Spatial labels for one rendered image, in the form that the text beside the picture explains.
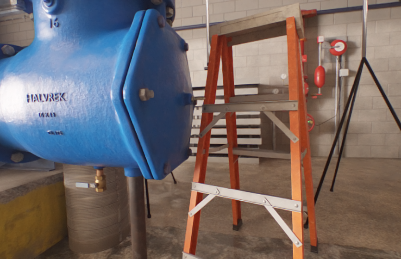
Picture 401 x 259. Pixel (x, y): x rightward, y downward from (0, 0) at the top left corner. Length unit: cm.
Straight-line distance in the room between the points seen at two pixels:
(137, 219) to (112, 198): 48
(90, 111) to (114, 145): 12
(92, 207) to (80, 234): 18
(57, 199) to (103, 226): 37
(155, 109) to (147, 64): 12
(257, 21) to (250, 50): 318
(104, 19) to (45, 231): 127
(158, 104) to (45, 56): 38
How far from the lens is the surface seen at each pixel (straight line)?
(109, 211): 141
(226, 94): 108
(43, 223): 161
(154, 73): 62
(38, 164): 186
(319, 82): 390
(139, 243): 99
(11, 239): 152
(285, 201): 77
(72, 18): 80
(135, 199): 91
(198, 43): 427
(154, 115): 60
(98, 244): 149
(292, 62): 82
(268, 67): 405
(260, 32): 109
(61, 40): 80
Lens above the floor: 79
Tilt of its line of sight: 4 degrees down
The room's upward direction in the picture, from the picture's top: 1 degrees counter-clockwise
